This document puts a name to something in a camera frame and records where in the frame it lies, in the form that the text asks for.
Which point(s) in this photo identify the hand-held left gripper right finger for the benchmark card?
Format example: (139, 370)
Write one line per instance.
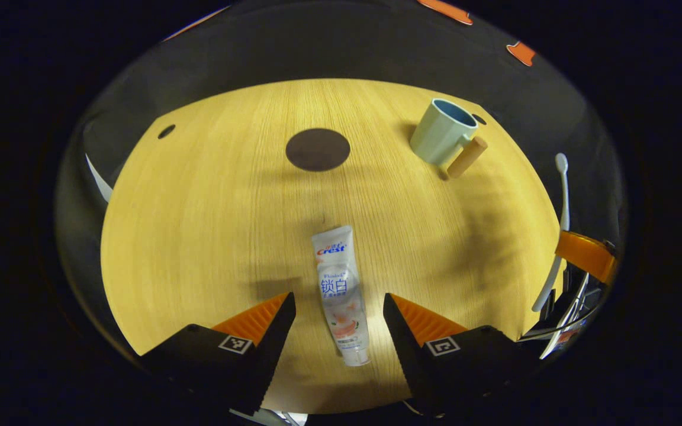
(409, 349)

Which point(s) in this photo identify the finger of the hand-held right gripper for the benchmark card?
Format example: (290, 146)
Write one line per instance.
(584, 254)

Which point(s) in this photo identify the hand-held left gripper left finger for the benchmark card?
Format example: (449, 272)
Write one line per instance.
(270, 349)

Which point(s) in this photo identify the white toothbrush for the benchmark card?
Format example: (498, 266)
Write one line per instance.
(564, 201)

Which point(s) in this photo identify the white toothpaste tube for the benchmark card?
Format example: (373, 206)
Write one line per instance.
(338, 284)

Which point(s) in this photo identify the dark round coaster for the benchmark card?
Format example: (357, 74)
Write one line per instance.
(317, 149)

